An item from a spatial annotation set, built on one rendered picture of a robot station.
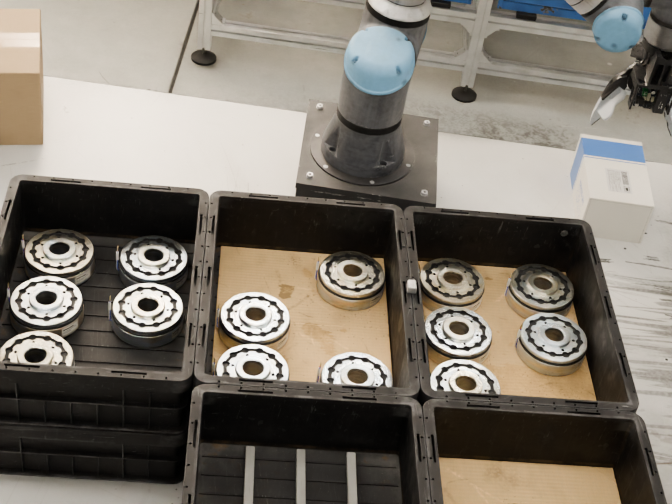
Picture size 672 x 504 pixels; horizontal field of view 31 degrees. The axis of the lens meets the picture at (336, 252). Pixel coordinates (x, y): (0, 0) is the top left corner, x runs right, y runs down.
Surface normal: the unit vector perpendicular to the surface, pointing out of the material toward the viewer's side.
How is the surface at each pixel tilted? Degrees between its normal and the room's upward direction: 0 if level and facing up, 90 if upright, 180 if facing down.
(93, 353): 0
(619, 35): 92
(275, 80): 0
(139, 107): 0
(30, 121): 90
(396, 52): 10
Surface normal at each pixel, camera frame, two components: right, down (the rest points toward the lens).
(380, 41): 0.11, -0.62
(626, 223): -0.07, 0.65
